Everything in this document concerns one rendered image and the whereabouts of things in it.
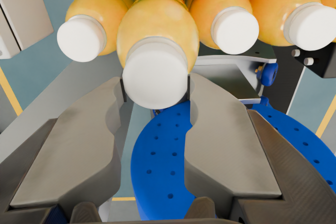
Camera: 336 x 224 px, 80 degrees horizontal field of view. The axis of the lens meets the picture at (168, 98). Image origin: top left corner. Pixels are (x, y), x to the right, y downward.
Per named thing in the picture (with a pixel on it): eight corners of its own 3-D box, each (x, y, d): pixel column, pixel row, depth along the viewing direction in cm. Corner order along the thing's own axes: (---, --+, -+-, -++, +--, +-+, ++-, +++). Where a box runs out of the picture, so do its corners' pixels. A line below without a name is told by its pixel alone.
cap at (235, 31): (221, 2, 19) (226, 5, 17) (258, 14, 20) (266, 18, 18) (206, 41, 21) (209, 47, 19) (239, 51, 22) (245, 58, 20)
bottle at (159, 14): (181, 40, 31) (198, 115, 15) (135, 35, 31) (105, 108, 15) (188, -12, 27) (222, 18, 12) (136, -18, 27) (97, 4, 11)
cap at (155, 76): (181, 94, 15) (183, 109, 13) (127, 90, 14) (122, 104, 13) (190, 42, 13) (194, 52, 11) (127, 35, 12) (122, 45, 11)
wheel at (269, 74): (257, 88, 37) (269, 91, 36) (263, 65, 35) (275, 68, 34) (265, 78, 40) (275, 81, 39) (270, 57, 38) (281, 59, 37)
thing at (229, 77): (184, 76, 41) (191, 114, 31) (184, 66, 40) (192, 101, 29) (234, 74, 41) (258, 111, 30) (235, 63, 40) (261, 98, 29)
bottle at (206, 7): (190, -28, 33) (213, -22, 18) (229, -14, 34) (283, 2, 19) (177, 16, 37) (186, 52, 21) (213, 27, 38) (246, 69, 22)
